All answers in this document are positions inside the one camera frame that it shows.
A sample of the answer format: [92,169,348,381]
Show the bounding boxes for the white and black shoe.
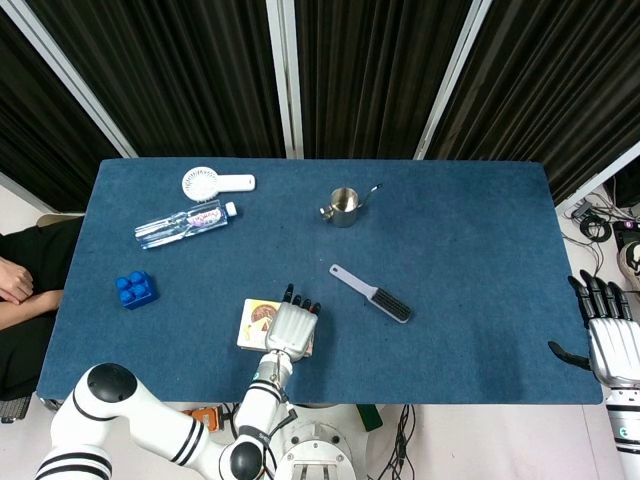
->
[618,241,640,291]

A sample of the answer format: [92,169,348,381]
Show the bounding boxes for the stainless steel cup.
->
[319,186,362,229]

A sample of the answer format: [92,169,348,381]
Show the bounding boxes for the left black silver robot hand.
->
[263,283,322,362]

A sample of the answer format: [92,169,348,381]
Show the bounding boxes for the tangle of black floor cables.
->
[563,192,640,251]

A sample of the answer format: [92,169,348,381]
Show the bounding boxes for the blue toy building block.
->
[115,269,160,311]

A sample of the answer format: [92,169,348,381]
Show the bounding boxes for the snack box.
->
[236,298,316,359]

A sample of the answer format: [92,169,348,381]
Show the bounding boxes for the clear plastic water bottle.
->
[133,199,239,251]

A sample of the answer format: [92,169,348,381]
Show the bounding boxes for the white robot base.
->
[269,403,386,480]

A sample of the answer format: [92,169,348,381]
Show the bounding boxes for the blue felt table cloth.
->
[35,158,604,406]

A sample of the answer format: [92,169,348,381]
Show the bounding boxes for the seated person in black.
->
[0,217,85,401]

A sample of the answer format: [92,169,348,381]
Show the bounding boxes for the dark green flat object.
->
[355,404,384,432]

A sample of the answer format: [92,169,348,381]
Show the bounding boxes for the white handheld fan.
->
[181,167,257,202]

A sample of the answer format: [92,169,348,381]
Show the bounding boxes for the grey brush with black bristles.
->
[328,263,414,325]

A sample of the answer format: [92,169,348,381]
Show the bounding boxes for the black cables beside robot base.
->
[374,404,416,480]

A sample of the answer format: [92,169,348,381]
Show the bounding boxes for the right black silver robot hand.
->
[548,269,640,389]

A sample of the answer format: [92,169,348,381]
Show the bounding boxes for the black pleated curtain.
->
[0,9,122,212]
[294,0,474,160]
[27,0,287,160]
[428,0,640,206]

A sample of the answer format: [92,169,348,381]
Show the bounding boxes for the white aluminium frame post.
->
[265,0,305,160]
[554,142,640,216]
[413,0,494,161]
[2,0,139,159]

